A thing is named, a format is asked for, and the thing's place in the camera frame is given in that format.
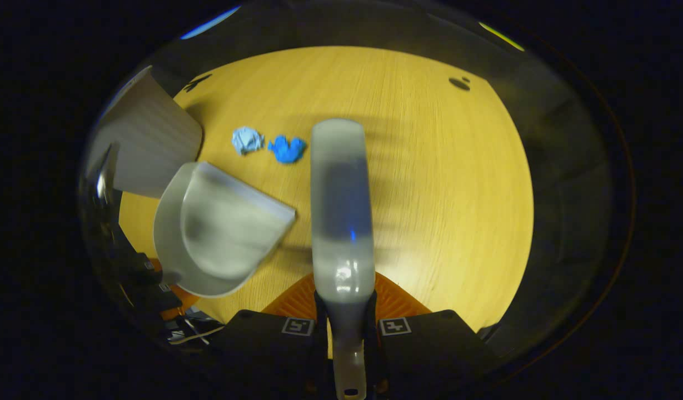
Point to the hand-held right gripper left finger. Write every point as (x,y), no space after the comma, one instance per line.
(322,344)

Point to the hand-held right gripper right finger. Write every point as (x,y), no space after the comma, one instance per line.
(373,344)

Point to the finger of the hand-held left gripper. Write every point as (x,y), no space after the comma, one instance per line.
(152,278)

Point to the white dustpan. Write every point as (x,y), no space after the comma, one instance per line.
(219,233)

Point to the grey garbage bin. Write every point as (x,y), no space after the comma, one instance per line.
(152,144)

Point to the small white broom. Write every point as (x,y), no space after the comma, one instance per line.
(341,211)

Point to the light blue paper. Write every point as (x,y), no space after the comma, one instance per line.
(247,140)

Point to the wooden desktop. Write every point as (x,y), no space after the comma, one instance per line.
(430,194)

